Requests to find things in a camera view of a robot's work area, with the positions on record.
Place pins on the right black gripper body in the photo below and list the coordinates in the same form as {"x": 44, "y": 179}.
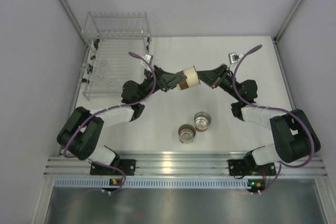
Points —
{"x": 226, "y": 81}

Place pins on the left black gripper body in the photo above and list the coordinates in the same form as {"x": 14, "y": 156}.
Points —
{"x": 148, "y": 85}

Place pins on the steel cup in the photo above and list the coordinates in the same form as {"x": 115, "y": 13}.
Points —
{"x": 186, "y": 134}
{"x": 192, "y": 78}
{"x": 202, "y": 121}

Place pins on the clear plastic cup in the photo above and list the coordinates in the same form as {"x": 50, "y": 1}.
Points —
{"x": 111, "y": 82}
{"x": 102, "y": 64}

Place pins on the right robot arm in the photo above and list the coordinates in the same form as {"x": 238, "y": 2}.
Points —
{"x": 292, "y": 133}

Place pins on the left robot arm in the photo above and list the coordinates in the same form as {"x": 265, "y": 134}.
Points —
{"x": 80, "y": 134}

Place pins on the clear acrylic dish rack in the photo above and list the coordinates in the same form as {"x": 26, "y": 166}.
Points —
{"x": 111, "y": 36}

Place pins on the steel cup front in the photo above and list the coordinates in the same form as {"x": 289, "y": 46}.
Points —
{"x": 186, "y": 134}

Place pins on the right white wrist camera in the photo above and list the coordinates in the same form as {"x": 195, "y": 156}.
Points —
{"x": 234, "y": 58}

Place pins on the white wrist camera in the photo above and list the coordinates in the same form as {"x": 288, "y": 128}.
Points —
{"x": 234, "y": 58}
{"x": 147, "y": 60}

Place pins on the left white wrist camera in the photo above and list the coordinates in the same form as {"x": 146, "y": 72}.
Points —
{"x": 147, "y": 60}

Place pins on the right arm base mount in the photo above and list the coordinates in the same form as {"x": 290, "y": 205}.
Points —
{"x": 239, "y": 168}

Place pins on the left aluminium frame post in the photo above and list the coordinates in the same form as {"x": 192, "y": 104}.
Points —
{"x": 73, "y": 20}

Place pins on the aluminium frame post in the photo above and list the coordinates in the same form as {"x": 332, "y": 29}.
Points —
{"x": 288, "y": 20}
{"x": 73, "y": 20}

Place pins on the aluminium mounting rail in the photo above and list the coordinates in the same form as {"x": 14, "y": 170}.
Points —
{"x": 154, "y": 165}

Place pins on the white slotted cable duct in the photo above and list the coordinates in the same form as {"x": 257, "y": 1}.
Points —
{"x": 154, "y": 183}

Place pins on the right aluminium frame post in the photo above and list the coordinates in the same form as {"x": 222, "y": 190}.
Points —
{"x": 288, "y": 20}

